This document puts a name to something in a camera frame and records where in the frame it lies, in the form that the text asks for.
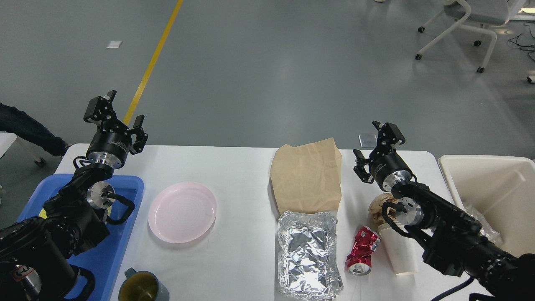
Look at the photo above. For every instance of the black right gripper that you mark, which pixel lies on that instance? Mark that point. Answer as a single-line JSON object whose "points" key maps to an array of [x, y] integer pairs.
{"points": [[386, 167]]}

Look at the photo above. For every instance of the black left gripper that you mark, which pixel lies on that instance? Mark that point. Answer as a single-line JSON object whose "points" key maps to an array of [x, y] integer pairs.
{"points": [[110, 145]]}

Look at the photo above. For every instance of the brown paper bag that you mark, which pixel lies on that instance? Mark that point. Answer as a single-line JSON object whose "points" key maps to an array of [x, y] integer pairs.
{"points": [[307, 178]]}

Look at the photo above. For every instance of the pink plastic plate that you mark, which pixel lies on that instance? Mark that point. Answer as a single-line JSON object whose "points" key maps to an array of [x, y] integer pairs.
{"points": [[182, 212]]}

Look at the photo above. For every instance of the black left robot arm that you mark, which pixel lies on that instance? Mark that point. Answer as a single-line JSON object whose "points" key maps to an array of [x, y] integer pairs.
{"points": [[34, 253]]}

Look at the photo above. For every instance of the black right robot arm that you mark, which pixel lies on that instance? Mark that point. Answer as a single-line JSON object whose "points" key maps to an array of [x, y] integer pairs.
{"points": [[450, 238]]}

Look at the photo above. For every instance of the silver floor socket plate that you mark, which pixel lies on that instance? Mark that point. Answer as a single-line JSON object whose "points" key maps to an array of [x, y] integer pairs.
{"points": [[367, 140]]}

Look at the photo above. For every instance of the crumpled brown paper ball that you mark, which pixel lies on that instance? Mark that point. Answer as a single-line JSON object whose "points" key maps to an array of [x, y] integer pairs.
{"points": [[375, 207]]}

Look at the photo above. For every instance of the white paper cup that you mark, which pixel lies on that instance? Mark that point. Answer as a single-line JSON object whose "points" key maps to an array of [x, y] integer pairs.
{"points": [[400, 250]]}

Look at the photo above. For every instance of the person leg dark trousers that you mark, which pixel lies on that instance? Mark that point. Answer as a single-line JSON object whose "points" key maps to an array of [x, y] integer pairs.
{"points": [[13, 120]]}

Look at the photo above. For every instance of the crushed red soda can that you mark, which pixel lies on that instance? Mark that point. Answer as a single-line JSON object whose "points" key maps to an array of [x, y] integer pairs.
{"points": [[359, 260]]}

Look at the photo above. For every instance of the beige plastic bin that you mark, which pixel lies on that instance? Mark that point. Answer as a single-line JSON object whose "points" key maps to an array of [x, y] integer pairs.
{"points": [[502, 189]]}

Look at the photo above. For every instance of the aluminium foil tray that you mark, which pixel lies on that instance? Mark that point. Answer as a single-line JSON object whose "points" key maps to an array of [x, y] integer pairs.
{"points": [[307, 265]]}

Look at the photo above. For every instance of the clear plastic wrap in bin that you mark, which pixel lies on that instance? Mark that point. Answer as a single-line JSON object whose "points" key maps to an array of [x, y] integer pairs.
{"points": [[486, 229]]}

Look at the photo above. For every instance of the white office chair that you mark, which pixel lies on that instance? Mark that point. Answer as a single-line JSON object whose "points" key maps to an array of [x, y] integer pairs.
{"points": [[477, 16]]}

